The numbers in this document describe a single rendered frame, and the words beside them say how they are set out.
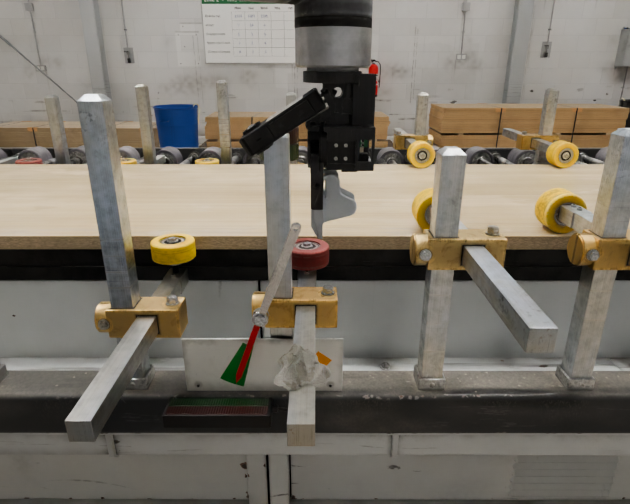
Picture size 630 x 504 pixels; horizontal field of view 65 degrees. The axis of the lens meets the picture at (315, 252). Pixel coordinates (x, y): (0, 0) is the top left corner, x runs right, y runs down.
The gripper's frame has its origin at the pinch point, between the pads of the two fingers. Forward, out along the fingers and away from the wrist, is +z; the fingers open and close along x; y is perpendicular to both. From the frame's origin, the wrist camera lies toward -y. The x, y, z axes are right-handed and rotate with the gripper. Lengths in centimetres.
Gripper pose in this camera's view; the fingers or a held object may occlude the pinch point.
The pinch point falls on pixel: (314, 228)
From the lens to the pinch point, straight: 66.3
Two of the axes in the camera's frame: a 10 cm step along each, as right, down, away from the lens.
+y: 10.0, 0.0, 0.0
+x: 0.0, -3.6, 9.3
